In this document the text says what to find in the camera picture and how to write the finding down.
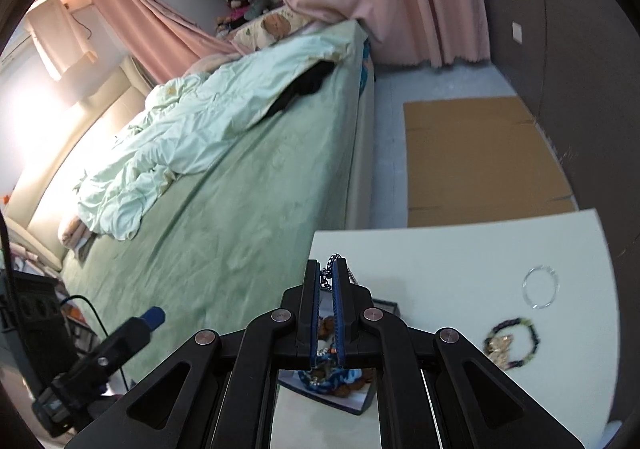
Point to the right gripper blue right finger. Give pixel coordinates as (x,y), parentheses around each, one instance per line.
(340,288)

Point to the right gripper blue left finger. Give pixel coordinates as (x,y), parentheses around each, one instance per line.
(311,311)

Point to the patterned pillow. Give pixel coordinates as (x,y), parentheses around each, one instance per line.
(269,29)

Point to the green bed mattress cover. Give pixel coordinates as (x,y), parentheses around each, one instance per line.
(220,247)

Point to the flat brown cardboard sheet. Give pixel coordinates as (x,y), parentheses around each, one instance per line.
(479,160)

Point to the black jewelry box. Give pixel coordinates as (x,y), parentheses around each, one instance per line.
(349,390)

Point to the white wall socket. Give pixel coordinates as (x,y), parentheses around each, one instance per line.
(517,32)

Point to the pink curtain at left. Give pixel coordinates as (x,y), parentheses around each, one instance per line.
(165,42)

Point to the pale green duvet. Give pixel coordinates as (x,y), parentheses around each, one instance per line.
(188,124)

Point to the stuffed toys pile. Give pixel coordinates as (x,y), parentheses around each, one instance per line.
(242,12)

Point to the black garment on bed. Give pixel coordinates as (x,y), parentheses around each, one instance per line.
(307,83)

